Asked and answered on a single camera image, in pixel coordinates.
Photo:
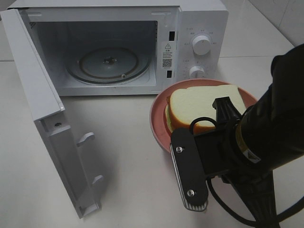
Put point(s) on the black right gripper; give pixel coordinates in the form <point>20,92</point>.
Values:
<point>217,149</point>

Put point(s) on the white bread sandwich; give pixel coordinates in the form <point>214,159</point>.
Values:
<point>185,105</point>

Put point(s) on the pink round plate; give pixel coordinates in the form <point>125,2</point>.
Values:
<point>158,120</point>

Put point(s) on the white microwave door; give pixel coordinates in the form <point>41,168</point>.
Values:
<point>48,112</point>

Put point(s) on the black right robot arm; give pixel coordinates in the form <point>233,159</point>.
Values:
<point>244,149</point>

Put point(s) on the lower white timer knob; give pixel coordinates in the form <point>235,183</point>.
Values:
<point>197,72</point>

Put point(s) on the upper white power knob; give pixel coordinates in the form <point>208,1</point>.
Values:
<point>201,44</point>

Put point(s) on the white warning label sticker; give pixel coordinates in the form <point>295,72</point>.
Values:
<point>167,54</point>

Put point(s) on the glass microwave turntable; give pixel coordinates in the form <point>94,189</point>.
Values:
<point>109,62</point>

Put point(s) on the white microwave oven body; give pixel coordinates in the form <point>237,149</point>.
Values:
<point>69,24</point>

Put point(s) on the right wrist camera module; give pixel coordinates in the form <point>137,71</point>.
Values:
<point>189,171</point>

